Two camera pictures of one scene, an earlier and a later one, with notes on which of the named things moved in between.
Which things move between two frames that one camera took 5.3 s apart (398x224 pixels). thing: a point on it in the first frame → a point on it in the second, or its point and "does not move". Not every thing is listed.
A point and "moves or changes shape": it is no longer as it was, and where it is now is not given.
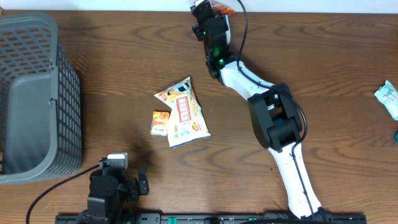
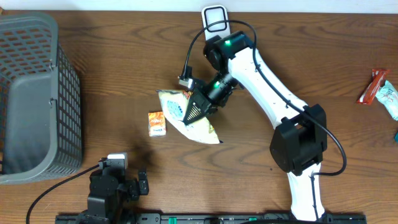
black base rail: (211, 218) does not move
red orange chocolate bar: (223, 9) → (379, 76)
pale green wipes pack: (387, 94) does not move
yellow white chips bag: (186, 122) moves or changes shape
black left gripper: (135, 190) does not move
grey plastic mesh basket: (41, 119) does not move
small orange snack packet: (159, 124) moves or changes shape
